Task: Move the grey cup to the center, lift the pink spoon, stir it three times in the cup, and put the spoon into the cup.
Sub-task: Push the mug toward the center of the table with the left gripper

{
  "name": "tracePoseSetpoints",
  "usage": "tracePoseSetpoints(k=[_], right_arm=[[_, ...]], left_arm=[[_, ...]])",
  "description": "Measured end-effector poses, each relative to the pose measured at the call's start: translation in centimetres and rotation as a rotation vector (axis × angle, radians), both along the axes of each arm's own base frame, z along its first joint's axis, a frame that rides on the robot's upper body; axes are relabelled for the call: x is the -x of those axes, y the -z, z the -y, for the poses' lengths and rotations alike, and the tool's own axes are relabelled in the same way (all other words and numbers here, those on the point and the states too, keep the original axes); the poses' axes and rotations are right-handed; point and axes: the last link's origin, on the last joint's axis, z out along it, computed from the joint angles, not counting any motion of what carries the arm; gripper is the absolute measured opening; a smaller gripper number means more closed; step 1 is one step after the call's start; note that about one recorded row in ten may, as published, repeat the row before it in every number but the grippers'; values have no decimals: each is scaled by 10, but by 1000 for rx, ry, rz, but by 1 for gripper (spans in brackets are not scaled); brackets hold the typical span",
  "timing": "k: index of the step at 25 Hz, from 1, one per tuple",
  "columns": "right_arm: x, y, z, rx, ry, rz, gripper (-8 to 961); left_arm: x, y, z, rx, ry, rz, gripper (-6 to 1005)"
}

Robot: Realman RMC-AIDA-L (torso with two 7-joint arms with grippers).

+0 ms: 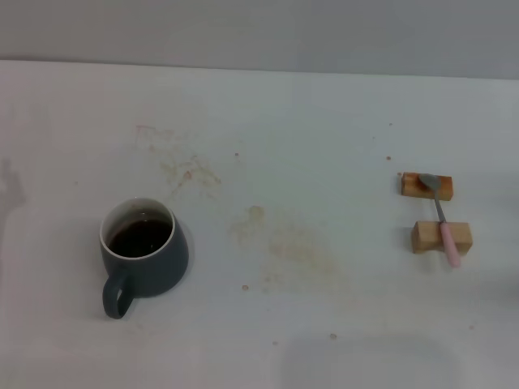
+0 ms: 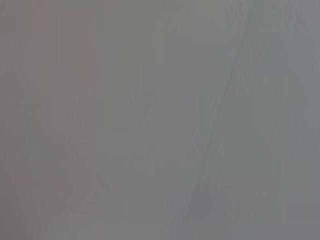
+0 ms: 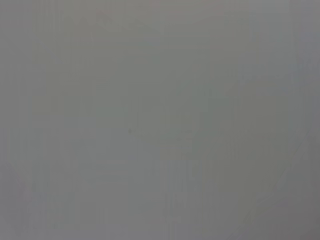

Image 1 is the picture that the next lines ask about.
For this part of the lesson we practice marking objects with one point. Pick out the dark grey ceramic cup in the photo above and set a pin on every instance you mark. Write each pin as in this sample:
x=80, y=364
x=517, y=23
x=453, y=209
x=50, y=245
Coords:
x=162, y=267

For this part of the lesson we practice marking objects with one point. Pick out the notched pale wooden block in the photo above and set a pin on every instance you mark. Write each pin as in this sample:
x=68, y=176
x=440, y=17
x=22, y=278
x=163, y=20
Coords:
x=425, y=237

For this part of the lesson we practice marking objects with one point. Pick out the dark coffee liquid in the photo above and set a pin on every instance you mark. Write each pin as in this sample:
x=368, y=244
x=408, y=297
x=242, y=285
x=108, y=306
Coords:
x=140, y=239

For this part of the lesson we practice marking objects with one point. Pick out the stained wooden rest block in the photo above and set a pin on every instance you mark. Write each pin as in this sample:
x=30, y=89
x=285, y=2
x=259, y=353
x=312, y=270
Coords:
x=409, y=186

